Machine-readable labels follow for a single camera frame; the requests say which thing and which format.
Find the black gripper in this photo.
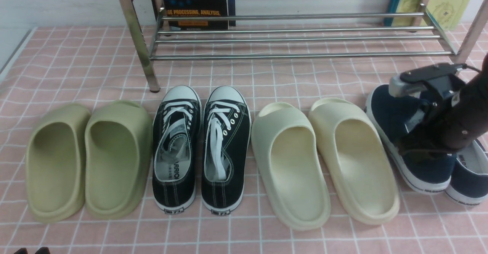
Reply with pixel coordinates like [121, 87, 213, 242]
[393, 80, 466, 157]

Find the navy slip-on shoe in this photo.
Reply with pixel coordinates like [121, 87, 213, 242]
[365, 84, 457, 195]
[445, 139, 488, 206]

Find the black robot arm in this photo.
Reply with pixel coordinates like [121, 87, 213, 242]
[388, 56, 488, 155]

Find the silver metal shoe rack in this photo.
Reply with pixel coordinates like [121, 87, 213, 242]
[119, 0, 487, 93]

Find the teal and yellow book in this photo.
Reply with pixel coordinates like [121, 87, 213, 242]
[383, 0, 470, 30]

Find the cream foam slide, right one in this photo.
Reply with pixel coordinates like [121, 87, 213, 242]
[308, 97, 400, 225]

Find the cream foam slide, one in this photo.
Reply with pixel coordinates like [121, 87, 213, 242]
[251, 102, 331, 231]
[308, 97, 400, 225]

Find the cream foam slide, left one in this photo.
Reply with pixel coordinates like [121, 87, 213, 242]
[251, 102, 331, 231]

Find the black canvas sneaker, right one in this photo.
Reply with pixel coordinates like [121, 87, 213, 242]
[201, 86, 252, 216]

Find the black canvas sneaker, one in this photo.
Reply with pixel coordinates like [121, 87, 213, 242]
[152, 85, 202, 214]
[201, 86, 252, 216]

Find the black canvas sneaker, left one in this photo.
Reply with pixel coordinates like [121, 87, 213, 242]
[152, 85, 202, 214]

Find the dark image processing book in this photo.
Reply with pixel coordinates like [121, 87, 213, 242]
[152, 0, 236, 31]

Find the green foam slide, inner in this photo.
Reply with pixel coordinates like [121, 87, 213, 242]
[84, 100, 153, 220]

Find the green foam slide, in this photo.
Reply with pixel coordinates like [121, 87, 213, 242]
[26, 103, 91, 223]
[84, 100, 153, 220]

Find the pink checked tablecloth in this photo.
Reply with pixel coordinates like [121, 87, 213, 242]
[0, 27, 487, 254]

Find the green foam slide, outer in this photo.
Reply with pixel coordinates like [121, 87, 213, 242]
[26, 103, 91, 223]

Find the black object at bottom edge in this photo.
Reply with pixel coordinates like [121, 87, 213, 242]
[13, 247, 51, 254]

